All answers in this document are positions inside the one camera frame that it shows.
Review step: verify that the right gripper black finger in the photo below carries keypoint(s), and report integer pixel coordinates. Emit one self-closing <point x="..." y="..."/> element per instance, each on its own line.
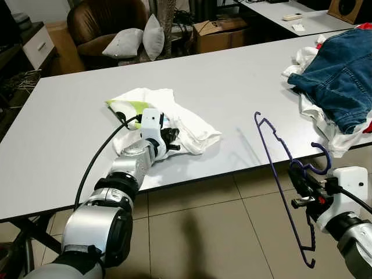
<point x="299" y="173"/>
<point x="303" y="202"/>

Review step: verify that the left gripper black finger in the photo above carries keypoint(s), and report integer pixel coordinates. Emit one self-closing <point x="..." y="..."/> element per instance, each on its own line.
<point x="175" y="146"/>
<point x="175" y="132"/>

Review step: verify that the white printed T-shirt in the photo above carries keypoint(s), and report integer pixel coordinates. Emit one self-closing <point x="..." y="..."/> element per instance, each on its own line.
<point x="186" y="125"/>

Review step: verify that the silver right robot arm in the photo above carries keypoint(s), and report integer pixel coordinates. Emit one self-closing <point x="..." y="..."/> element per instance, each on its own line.
<point x="357" y="256"/>

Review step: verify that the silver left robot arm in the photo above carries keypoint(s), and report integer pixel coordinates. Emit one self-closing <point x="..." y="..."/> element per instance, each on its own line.
<point x="96" y="226"/>

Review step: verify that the red garment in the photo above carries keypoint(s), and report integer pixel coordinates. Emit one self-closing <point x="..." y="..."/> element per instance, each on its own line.
<point x="367" y="127"/>

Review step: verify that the grey pillow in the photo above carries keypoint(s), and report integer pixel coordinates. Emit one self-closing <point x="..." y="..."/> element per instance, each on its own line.
<point x="122" y="43"/>
<point x="153" y="38"/>

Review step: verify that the blue denim jeans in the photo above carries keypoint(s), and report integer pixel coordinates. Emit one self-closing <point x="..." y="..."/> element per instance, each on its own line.
<point x="343" y="75"/>

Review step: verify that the grey mottled pole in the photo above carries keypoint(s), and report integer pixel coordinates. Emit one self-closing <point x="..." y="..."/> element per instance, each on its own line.
<point x="165" y="17"/>

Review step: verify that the brown leather armchair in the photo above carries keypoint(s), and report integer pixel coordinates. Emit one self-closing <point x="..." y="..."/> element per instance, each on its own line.
<point x="99" y="23"/>

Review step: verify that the small white card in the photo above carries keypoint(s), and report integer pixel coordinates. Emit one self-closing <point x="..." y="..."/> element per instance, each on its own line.
<point x="299" y="27"/>

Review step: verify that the white remote control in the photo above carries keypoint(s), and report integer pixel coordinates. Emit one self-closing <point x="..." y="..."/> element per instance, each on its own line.
<point x="292" y="17"/>

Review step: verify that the wooden cabinet white drawer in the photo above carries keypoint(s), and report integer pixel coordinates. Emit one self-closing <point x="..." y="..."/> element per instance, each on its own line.
<point x="38" y="46"/>

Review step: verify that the wooden speaker box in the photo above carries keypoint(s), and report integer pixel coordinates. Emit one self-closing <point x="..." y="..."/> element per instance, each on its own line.
<point x="346" y="11"/>

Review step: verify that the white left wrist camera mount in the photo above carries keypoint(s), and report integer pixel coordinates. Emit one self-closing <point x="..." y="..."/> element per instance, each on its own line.
<point x="152" y="122"/>

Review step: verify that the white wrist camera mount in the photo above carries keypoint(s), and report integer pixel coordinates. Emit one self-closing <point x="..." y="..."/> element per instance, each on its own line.
<point x="152" y="122"/>
<point x="349" y="186"/>

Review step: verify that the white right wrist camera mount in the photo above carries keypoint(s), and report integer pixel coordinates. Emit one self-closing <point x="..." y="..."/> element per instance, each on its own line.
<point x="349" y="186"/>

